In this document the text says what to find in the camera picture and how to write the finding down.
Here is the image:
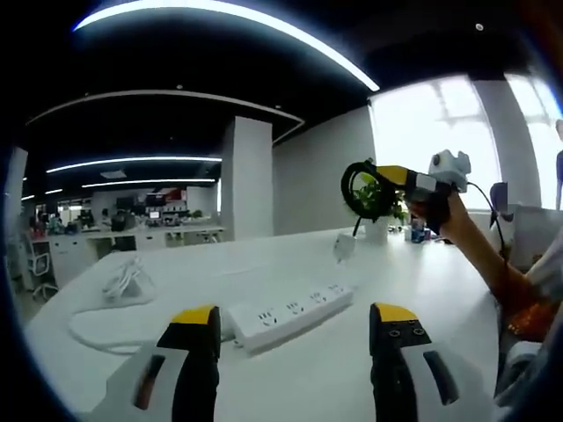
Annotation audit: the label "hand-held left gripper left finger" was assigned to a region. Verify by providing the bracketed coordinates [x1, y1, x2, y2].
[90, 304, 222, 422]

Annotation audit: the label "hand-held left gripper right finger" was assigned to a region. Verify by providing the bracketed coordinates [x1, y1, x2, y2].
[368, 302, 468, 422]

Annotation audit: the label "white charger plug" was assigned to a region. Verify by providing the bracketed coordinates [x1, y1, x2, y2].
[332, 233, 357, 266]

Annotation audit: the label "white power strip cable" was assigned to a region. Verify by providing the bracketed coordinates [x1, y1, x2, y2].
[69, 256, 237, 355]

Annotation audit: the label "white power strip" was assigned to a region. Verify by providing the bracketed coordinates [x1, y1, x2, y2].
[225, 282, 355, 355]

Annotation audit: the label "blue desk items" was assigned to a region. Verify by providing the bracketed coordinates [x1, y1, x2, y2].
[409, 218, 432, 244]

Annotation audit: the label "white desk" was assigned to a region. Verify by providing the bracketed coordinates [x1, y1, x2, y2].
[24, 226, 505, 422]

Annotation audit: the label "person's right hand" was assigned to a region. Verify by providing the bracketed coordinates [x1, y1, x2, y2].
[406, 184, 459, 242]

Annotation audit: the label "green potted plant white pot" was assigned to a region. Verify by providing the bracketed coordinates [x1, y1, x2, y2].
[350, 178, 411, 244]

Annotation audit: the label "dark blue office chair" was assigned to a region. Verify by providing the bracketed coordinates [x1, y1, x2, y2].
[489, 181, 515, 223]

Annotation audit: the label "long white office counter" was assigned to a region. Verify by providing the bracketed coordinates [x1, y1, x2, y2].
[47, 223, 228, 282]

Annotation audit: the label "person's grey clothing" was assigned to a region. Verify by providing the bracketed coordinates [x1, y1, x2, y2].
[494, 239, 563, 412]

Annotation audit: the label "white office chair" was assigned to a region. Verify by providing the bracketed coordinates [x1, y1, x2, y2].
[20, 235, 59, 302]

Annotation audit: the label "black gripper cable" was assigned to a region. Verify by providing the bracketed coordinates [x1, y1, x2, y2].
[464, 179, 509, 267]

